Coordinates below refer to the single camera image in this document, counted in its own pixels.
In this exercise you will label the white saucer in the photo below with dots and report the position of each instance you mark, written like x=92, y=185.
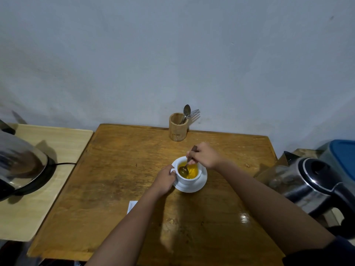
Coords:
x=191, y=185

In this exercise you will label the steel electric kettle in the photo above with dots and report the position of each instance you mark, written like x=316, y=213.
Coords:
x=19, y=160

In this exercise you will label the metal stirring spoon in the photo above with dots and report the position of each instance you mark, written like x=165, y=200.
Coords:
x=185, y=168

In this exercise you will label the white paper piece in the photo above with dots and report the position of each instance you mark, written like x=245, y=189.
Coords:
x=131, y=206

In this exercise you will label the wooden utensil holder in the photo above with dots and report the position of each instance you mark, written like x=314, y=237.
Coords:
x=178, y=129

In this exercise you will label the person's right forearm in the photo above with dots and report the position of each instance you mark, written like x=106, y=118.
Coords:
x=267, y=207

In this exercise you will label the dark blue sleeve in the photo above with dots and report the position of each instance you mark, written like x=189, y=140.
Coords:
x=321, y=253

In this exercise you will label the person's right hand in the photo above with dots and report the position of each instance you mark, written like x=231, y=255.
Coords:
x=206, y=156

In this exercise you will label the person's left thumb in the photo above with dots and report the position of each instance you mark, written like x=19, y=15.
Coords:
x=169, y=168

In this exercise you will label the person's left forearm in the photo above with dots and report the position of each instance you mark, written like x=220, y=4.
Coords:
x=130, y=227

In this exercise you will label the metal fork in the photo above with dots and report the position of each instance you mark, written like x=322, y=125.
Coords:
x=193, y=113

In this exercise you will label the yellow drink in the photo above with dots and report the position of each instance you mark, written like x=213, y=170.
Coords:
x=192, y=171

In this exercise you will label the white ceramic cup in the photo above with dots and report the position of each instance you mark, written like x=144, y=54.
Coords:
x=189, y=171

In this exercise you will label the black kettle base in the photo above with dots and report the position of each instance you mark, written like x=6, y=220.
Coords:
x=38, y=180

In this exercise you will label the person's right fingers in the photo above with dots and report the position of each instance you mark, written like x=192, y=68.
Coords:
x=194, y=157

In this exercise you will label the light wooden side table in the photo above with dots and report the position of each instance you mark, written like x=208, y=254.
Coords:
x=36, y=185

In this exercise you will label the person's left hand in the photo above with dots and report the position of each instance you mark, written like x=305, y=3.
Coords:
x=163, y=180

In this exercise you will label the blue lidded plastic container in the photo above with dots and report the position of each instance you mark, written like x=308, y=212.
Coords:
x=339, y=160

